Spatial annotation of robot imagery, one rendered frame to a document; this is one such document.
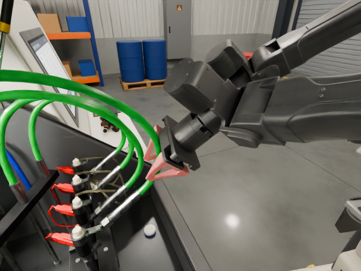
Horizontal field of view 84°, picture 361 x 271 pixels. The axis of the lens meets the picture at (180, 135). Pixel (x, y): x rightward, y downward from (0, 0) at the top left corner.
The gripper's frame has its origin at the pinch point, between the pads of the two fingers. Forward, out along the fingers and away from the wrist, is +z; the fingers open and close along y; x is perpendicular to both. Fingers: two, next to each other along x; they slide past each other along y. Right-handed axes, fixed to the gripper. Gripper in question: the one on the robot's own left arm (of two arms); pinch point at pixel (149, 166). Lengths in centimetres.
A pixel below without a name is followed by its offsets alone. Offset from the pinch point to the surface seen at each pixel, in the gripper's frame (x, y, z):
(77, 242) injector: -3.9, 7.9, 17.6
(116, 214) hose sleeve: -0.4, 4.9, 10.4
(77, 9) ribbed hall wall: -24, -623, 167
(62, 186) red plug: -5.6, -9.9, 27.4
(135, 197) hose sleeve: 0.8, 3.4, 5.7
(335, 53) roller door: 483, -414, -250
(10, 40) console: -30.9, -35.9, 12.2
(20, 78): -23.9, -0.1, -4.5
